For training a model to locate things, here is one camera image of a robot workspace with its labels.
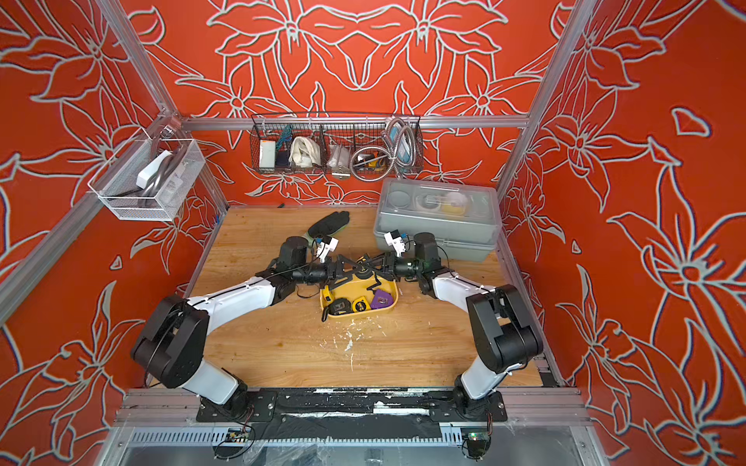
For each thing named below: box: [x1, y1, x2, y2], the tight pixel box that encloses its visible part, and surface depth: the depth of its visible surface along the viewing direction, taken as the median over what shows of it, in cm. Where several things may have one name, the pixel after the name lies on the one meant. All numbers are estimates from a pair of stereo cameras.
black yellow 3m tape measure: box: [321, 298, 352, 323], surface depth 89 cm
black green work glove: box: [304, 210, 351, 248], surface depth 116 cm
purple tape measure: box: [371, 289, 394, 310], surface depth 91 cm
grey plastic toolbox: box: [373, 178, 503, 264], surface depth 97 cm
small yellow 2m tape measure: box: [351, 296, 372, 313], surface depth 91 cm
